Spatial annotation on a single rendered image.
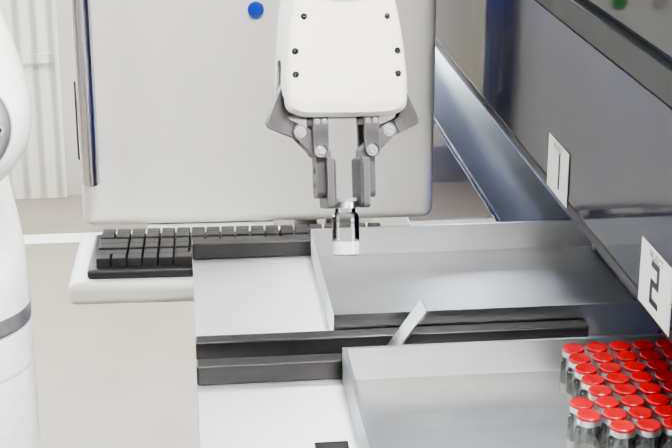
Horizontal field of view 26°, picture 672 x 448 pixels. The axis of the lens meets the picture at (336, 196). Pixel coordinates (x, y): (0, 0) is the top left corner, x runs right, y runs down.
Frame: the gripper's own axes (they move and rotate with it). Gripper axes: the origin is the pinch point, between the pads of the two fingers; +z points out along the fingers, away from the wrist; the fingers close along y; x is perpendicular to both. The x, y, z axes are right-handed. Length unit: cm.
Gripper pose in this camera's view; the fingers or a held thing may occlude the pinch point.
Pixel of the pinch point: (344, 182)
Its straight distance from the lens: 116.0
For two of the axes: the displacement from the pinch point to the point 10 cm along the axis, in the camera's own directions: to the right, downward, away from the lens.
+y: -9.7, 0.3, -2.3
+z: 0.3, 10.0, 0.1
